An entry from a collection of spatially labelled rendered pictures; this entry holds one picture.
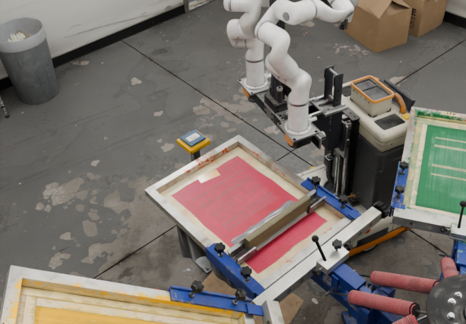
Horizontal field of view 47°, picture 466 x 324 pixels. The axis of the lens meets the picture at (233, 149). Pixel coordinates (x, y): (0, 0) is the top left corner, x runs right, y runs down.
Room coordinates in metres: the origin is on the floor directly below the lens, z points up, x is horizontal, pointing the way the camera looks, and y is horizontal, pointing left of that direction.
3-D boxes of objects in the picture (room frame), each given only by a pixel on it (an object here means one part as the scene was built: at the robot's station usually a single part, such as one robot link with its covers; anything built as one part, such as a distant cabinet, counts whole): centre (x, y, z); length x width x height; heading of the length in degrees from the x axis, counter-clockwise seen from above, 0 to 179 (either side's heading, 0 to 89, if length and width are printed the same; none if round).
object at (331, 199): (1.66, -0.41, 0.98); 0.30 x 0.05 x 0.07; 37
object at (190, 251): (1.60, 0.16, 0.74); 0.46 x 0.04 x 0.42; 37
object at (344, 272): (1.23, -0.38, 1.02); 0.17 x 0.06 x 0.05; 37
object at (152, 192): (1.68, -0.04, 0.97); 0.79 x 0.58 x 0.04; 37
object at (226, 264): (1.32, 0.04, 0.98); 0.30 x 0.05 x 0.07; 37
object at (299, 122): (2.01, -0.33, 1.21); 0.16 x 0.13 x 0.15; 112
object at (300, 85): (2.01, -0.31, 1.37); 0.13 x 0.10 x 0.16; 35
